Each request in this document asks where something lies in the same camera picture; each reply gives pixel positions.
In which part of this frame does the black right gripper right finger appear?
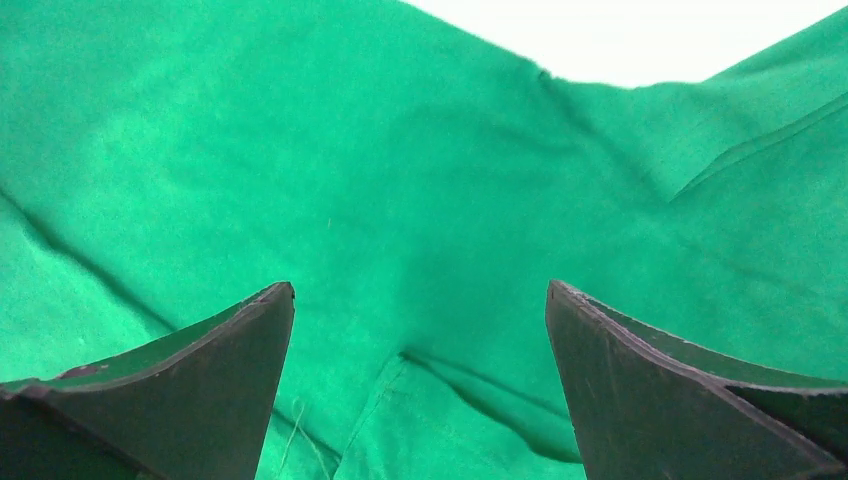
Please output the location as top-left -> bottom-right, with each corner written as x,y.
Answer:
545,280 -> 847,479

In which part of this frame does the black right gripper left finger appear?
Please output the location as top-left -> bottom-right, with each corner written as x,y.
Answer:
1,282 -> 295,479

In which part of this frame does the green t-shirt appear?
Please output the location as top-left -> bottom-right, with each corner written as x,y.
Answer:
1,1 -> 847,479

